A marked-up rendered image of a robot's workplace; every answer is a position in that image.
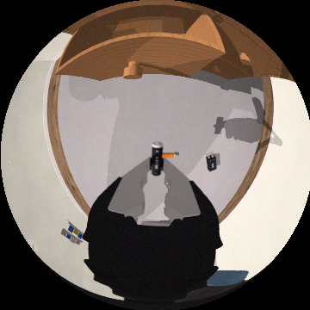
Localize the orange battery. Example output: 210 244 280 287
163 153 176 158

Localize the brown wooden chest of drawers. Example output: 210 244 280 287
62 2 295 82

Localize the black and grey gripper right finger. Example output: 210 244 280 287
162 158 223 249

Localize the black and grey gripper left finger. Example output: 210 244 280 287
82 157 152 243

